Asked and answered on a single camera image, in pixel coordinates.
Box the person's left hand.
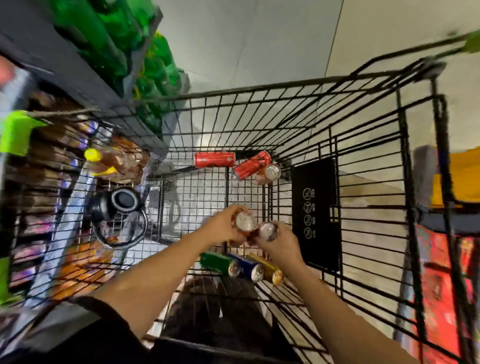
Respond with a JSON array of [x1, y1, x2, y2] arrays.
[[196, 204, 250, 248]]

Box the person's right hand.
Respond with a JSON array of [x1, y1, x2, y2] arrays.
[[251, 221, 307, 278]]

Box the red soda can figure print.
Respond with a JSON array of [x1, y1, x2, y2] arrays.
[[256, 221, 281, 243]]

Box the orange soda can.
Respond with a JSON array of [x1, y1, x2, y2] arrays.
[[231, 209, 260, 238]]

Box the cans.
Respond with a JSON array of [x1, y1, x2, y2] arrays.
[[193, 149, 286, 287]]

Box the black wire shopping cart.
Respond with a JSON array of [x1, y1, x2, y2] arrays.
[[0, 29, 480, 364]]

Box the grey metal shelf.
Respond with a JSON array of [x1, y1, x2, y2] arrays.
[[0, 0, 190, 312]]

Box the person's right forearm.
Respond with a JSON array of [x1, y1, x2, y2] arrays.
[[288, 264, 421, 364]]

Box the person's left forearm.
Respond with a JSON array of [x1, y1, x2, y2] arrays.
[[89, 228, 217, 338]]

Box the person's dark trousers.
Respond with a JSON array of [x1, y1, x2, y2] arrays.
[[161, 277, 301, 364]]

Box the black headphones in cart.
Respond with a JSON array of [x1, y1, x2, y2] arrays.
[[88, 186, 149, 248]]

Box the amber bottle yellow cap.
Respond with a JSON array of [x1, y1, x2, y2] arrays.
[[83, 136, 151, 185]]

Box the row of orange drink bottles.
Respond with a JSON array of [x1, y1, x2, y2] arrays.
[[48, 239, 117, 301]]

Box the red box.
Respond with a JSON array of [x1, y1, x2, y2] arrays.
[[410, 224, 480, 364]]

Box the orange yellow box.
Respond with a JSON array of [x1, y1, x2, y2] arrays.
[[431, 146, 480, 207]]

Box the rows of large green bottles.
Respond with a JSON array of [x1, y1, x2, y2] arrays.
[[48, 0, 185, 132]]

